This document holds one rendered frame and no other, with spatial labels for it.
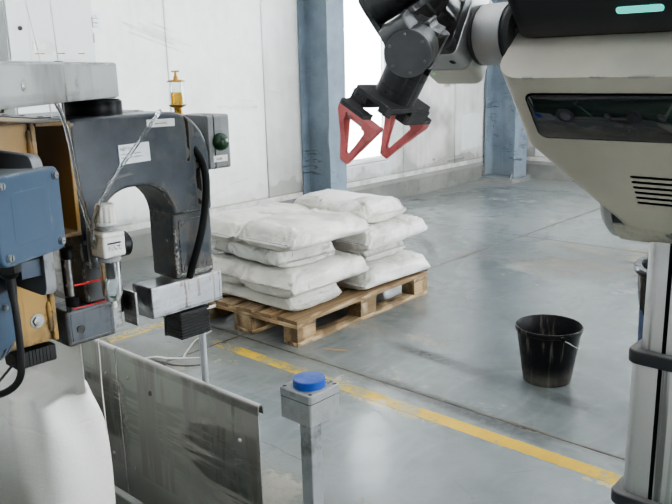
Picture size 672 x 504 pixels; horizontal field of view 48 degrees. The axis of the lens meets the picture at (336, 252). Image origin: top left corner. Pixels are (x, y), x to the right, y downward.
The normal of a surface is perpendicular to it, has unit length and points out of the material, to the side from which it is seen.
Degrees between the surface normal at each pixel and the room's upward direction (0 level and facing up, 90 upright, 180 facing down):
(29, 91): 90
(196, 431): 90
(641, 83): 130
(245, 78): 90
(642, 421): 90
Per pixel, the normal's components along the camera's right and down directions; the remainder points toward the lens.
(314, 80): -0.67, 0.19
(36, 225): 0.95, 0.04
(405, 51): -0.27, 0.40
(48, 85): 1.00, -0.01
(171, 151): 0.74, 0.14
